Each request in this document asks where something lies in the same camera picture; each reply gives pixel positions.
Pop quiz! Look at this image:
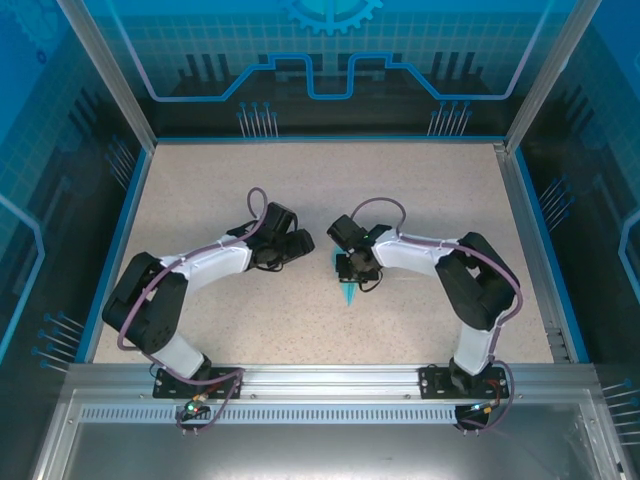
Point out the light blue paper sheet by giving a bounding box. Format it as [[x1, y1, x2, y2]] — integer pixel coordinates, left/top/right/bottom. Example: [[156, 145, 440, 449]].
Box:
[[332, 244, 364, 306]]

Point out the blue table border strip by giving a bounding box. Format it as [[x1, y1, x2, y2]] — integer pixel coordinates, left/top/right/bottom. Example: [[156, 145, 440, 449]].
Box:
[[74, 147, 154, 364], [509, 149, 591, 364]]

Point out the brushed metal panel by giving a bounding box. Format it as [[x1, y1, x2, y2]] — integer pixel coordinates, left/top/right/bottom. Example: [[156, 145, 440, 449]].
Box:
[[29, 389, 626, 480]]

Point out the aluminium mounting rail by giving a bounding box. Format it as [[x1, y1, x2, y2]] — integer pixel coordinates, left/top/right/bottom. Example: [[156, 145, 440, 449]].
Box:
[[67, 363, 596, 401]]

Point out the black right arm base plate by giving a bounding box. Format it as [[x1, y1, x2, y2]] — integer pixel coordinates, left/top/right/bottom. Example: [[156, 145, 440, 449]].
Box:
[[418, 363, 511, 400]]

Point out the slotted aluminium cable duct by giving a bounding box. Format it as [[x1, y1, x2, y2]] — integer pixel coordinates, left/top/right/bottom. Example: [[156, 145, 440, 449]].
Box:
[[79, 407, 501, 426]]

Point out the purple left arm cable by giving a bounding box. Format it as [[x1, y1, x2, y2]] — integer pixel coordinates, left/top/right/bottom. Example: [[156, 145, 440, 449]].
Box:
[[115, 187, 246, 434]]

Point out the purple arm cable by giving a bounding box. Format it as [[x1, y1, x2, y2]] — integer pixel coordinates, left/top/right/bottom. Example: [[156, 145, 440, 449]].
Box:
[[115, 187, 246, 434], [351, 197, 525, 432]]

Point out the aluminium side rail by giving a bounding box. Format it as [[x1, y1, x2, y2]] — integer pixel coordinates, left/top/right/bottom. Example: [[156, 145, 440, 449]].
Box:
[[492, 142, 571, 364]]

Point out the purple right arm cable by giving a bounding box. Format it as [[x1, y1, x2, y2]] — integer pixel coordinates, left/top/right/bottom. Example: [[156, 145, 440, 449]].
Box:
[[351, 197, 525, 432]]

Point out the left cable connector with LED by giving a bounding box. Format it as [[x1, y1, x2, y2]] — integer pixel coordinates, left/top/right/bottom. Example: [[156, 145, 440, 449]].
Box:
[[182, 392, 209, 419]]

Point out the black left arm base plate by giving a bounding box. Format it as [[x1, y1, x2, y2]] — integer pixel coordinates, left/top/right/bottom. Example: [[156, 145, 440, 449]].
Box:
[[152, 366, 245, 400]]

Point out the aluminium frame post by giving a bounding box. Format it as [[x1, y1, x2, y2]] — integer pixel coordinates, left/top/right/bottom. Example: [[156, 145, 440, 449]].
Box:
[[54, 0, 159, 151], [504, 0, 604, 154]]

